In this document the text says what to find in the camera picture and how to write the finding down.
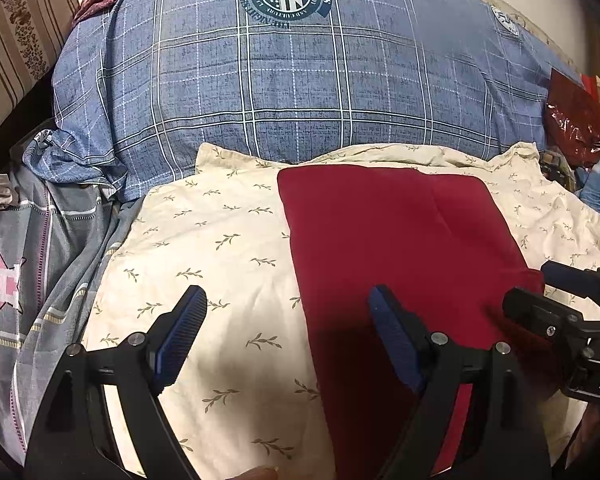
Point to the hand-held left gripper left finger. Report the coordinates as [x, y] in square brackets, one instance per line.
[180, 332]

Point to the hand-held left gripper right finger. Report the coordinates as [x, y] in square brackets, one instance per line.
[395, 332]

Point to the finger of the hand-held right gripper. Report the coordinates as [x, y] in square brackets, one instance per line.
[535, 307]
[560, 272]

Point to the red garment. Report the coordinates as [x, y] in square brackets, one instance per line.
[390, 240]

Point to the cream leaf-print bed sheet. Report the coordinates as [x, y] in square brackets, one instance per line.
[220, 270]

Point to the dark checked cloth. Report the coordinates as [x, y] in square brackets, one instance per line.
[560, 170]

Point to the grey star-print quilt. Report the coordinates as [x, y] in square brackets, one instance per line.
[55, 255]

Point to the red shiny plastic bag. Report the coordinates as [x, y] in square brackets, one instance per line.
[575, 115]

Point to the white crumpled cloth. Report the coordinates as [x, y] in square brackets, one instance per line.
[0, 187]

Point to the blue plaid pillow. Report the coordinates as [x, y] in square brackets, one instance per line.
[280, 90]

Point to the brown striped cushion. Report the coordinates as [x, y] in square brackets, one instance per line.
[15, 50]

